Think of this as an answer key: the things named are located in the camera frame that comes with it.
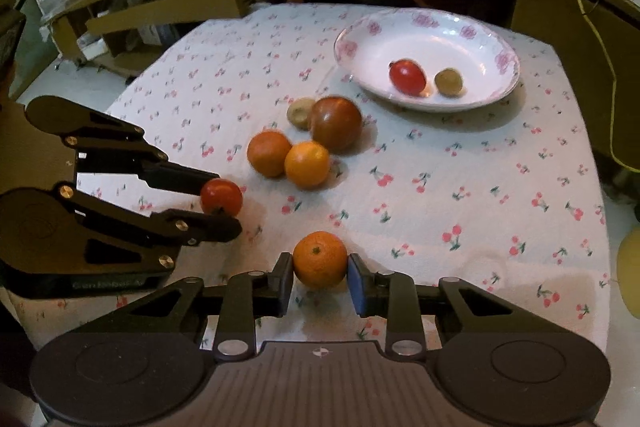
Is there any white floral plate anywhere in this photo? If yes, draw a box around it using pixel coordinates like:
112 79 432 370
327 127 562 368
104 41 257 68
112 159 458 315
333 8 521 112

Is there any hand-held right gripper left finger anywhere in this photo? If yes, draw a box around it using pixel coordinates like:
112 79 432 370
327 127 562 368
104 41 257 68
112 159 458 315
107 252 294 362

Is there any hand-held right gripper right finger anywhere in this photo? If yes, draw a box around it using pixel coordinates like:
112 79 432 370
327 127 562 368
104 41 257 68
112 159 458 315
347 252 531 360

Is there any cherry print tablecloth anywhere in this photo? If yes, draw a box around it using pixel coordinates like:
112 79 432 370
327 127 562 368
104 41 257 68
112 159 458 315
7 2 612 355

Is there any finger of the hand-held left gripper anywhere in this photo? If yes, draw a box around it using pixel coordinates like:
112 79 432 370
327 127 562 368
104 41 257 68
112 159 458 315
54 183 244 275
65 107 221 198

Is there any small red tomato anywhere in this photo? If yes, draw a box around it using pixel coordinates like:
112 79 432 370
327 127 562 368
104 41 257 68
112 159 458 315
200 178 244 219
389 59 427 96

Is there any yellow trash bin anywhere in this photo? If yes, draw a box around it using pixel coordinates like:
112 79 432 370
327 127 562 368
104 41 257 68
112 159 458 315
616 227 640 308

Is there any brown kiwi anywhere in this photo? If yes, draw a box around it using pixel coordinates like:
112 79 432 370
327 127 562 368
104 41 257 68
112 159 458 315
434 68 464 98
286 98 316 131

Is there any large dark red tomato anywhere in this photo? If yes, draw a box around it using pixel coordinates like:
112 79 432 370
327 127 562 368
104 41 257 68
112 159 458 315
308 96 363 154

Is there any yellow cable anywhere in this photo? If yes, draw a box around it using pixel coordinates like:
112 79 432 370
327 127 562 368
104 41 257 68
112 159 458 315
570 0 640 172

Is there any mandarin orange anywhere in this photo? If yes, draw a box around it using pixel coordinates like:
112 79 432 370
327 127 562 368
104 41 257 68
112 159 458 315
292 231 348 289
284 141 331 189
247 130 293 178

